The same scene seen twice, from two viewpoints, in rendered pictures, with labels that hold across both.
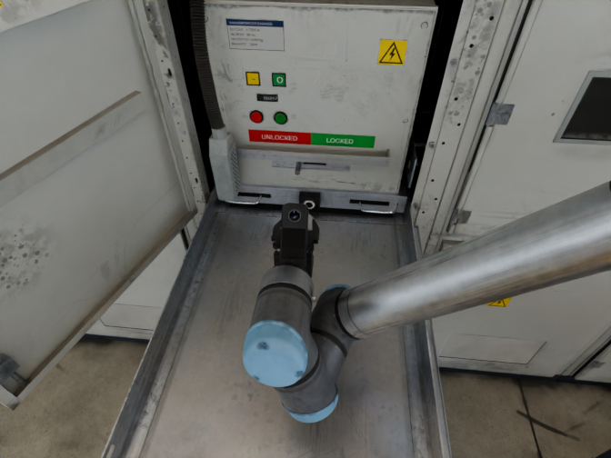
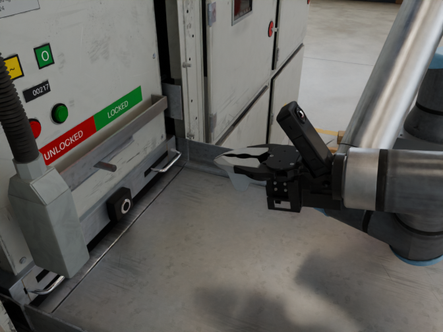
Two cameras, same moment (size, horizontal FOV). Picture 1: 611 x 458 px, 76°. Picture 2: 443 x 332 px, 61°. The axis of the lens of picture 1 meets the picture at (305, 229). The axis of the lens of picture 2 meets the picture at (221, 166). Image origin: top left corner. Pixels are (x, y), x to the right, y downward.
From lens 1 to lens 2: 0.72 m
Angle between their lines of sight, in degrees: 56
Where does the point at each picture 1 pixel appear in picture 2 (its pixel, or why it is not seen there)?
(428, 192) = (192, 114)
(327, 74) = (89, 27)
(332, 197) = (132, 183)
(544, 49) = not seen: outside the picture
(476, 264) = (432, 24)
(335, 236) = (174, 209)
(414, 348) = not seen: hidden behind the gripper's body
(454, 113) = (188, 26)
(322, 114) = (96, 83)
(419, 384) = not seen: hidden behind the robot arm
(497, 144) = (215, 40)
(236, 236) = (113, 307)
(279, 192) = (87, 222)
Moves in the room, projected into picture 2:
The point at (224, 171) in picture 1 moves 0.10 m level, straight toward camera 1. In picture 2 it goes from (70, 219) to (140, 221)
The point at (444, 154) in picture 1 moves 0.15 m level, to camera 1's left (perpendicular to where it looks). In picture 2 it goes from (192, 70) to (167, 93)
